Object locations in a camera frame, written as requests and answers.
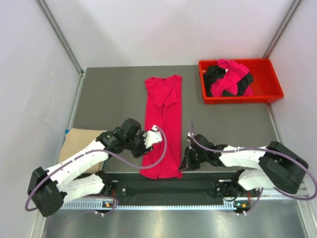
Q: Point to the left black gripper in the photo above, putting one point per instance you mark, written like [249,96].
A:
[143,150]

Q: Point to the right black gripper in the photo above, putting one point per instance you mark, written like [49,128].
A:
[187,162]

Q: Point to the pink t shirt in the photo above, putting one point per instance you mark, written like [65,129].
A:
[164,109]

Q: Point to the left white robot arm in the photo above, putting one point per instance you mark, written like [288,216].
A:
[49,189]

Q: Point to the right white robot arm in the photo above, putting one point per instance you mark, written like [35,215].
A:
[272,166]

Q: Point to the red plastic bin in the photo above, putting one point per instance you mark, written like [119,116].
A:
[266,87]

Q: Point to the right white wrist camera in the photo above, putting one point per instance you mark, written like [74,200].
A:
[190,137]

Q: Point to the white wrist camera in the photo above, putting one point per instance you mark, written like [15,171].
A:
[190,137]
[153,137]

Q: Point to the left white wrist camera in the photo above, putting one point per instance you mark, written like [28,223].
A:
[153,137]

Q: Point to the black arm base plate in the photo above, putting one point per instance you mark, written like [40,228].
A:
[212,184]

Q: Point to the grey slotted cable duct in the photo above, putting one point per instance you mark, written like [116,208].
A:
[101,205]

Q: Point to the aluminium frame rail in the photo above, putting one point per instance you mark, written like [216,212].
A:
[302,191]

